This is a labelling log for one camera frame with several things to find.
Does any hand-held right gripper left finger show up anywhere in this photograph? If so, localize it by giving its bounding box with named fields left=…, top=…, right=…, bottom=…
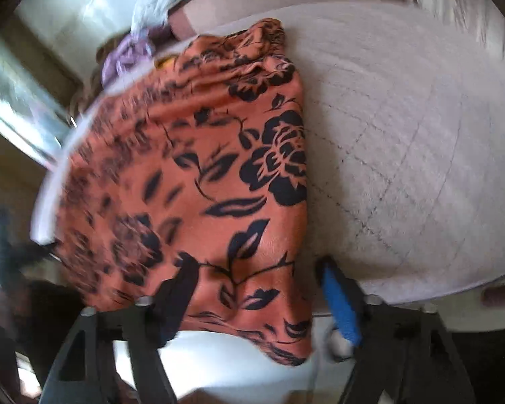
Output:
left=40, top=253, right=203, bottom=404

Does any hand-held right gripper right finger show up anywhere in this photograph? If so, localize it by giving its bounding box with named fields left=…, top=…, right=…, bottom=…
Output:
left=315, top=255, right=477, bottom=404

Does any orange black floral garment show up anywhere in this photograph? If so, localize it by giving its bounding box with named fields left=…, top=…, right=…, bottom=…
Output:
left=53, top=18, right=314, bottom=367

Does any brown cloth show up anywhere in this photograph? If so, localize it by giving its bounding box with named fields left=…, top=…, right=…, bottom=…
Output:
left=68, top=38, right=110, bottom=119

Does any white quilted bed cover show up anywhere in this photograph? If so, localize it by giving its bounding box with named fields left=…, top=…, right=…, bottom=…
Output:
left=30, top=0, right=505, bottom=309

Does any purple printed cloth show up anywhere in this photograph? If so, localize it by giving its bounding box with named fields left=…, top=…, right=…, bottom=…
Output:
left=101, top=29, right=157, bottom=90

